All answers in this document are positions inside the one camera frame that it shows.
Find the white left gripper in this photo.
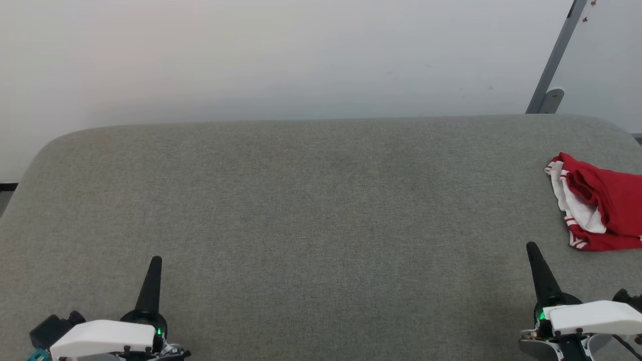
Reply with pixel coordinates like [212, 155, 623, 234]
[50, 256, 191, 361]

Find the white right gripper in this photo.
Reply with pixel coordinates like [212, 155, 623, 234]
[519, 242, 642, 361]

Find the red and white basketball jersey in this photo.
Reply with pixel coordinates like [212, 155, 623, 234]
[545, 152, 642, 252]

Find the grey metal post bracket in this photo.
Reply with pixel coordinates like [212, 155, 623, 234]
[541, 88, 565, 114]

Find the grey metal post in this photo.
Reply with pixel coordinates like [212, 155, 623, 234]
[525, 0, 587, 114]

